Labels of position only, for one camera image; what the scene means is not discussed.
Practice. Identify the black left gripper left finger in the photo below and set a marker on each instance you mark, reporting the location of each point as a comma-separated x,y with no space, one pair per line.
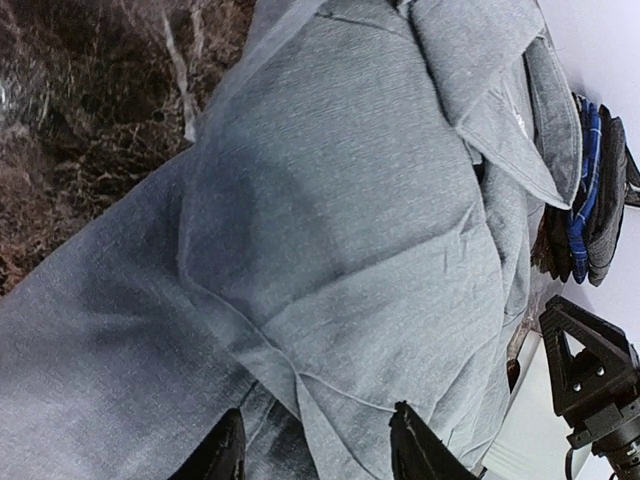
222,453

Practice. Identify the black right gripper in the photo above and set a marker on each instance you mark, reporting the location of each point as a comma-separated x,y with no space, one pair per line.
592,364

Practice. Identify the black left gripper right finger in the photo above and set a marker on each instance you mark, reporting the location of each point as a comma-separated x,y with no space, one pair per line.
417,453

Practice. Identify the grey long sleeve shirt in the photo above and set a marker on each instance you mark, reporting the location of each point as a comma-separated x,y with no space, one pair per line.
351,229

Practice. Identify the white plastic bin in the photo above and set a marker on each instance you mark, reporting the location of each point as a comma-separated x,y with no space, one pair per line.
532,443

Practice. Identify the black striped folded shirt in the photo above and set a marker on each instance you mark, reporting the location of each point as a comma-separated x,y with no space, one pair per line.
617,173

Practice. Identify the blue plaid folded shirt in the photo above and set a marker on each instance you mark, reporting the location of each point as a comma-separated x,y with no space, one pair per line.
585,199

